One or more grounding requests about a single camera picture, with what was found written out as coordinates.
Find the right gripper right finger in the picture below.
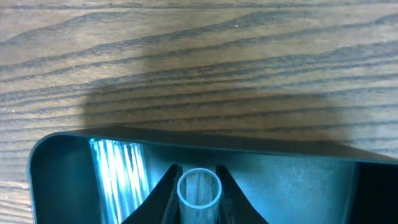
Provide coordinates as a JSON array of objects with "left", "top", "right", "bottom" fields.
[{"left": 215, "top": 164, "right": 270, "bottom": 224}]

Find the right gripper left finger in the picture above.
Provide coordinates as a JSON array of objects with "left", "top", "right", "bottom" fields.
[{"left": 121, "top": 164, "right": 184, "bottom": 224}]

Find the clear test tube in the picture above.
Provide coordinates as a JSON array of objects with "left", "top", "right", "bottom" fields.
[{"left": 176, "top": 167, "right": 223, "bottom": 224}]

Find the black tray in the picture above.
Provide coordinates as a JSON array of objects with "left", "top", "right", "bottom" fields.
[{"left": 27, "top": 126, "right": 398, "bottom": 224}]

